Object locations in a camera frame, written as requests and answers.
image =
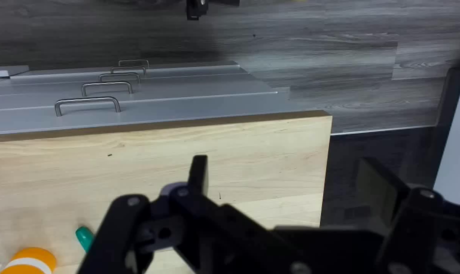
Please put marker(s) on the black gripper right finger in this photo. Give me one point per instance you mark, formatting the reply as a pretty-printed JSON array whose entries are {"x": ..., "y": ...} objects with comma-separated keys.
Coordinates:
[{"x": 418, "y": 228}]

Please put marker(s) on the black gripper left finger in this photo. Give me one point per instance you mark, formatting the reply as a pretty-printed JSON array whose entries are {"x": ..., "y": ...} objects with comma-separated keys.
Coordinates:
[{"x": 124, "y": 233}]

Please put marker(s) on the green capped marker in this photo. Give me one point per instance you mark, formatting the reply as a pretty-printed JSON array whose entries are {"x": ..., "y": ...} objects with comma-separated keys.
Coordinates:
[{"x": 85, "y": 237}]

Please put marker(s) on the orange and white mug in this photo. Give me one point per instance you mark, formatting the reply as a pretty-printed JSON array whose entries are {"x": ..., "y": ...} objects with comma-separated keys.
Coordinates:
[{"x": 30, "y": 260}]

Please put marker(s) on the white cabinet with wooden top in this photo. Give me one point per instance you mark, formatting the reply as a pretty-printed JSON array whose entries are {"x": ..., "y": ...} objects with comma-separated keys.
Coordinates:
[{"x": 459, "y": 141}]

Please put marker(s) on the black metal bracket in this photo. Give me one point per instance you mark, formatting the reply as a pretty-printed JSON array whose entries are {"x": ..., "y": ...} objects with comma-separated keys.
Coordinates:
[{"x": 196, "y": 9}]

